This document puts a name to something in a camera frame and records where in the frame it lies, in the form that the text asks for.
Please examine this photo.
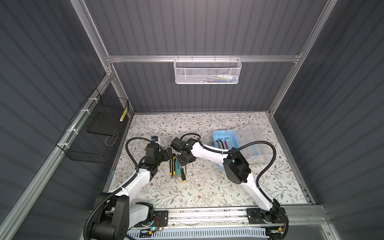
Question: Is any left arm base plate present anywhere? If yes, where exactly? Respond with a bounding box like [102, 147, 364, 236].
[135, 211, 169, 228]

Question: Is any teal utility knife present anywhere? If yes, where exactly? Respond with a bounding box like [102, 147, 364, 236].
[175, 158, 182, 177]

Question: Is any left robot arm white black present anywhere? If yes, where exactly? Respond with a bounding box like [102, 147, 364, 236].
[83, 136, 172, 240]

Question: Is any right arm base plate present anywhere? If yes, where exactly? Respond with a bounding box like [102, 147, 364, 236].
[246, 207, 289, 226]

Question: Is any yellow marker in black basket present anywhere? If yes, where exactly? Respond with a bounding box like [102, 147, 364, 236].
[120, 108, 128, 122]

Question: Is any yellow black utility knife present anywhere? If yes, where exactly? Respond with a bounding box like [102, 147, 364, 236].
[170, 154, 177, 178]

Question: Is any white wire mesh basket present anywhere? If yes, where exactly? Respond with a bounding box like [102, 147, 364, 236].
[173, 58, 242, 85]

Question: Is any light blue plastic tool box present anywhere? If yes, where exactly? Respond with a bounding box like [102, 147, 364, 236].
[213, 125, 273, 168]

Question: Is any black wire mesh basket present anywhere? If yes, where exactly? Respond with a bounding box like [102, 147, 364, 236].
[57, 92, 130, 164]

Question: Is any black yellow tip screwdriver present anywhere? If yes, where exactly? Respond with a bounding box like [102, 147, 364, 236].
[181, 168, 186, 182]

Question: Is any white slotted cable duct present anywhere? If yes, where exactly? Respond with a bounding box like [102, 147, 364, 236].
[127, 227, 270, 240]

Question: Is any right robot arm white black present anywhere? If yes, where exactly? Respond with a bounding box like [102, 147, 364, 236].
[171, 138, 280, 219]

